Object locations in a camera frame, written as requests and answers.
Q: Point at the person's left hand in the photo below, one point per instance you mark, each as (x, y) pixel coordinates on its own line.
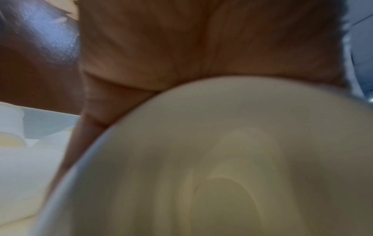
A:
(204, 41)

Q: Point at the single white paper cup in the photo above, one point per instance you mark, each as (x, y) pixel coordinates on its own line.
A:
(233, 161)

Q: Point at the pile of paper cups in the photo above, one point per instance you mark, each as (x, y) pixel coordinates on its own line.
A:
(17, 166)

